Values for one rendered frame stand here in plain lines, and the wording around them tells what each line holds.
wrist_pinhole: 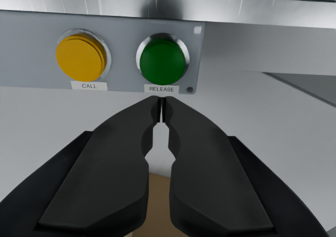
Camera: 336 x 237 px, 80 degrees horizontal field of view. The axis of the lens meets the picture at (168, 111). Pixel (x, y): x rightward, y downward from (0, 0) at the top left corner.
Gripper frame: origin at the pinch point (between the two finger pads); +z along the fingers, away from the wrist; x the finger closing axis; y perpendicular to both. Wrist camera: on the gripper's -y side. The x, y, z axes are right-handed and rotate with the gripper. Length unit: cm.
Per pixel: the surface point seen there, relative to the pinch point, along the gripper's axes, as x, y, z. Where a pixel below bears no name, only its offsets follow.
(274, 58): 15.7, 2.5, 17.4
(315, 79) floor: 95, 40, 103
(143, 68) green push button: -1.6, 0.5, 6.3
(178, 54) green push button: 1.2, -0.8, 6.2
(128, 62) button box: -3.1, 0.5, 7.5
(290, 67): 18.6, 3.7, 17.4
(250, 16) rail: 6.9, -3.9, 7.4
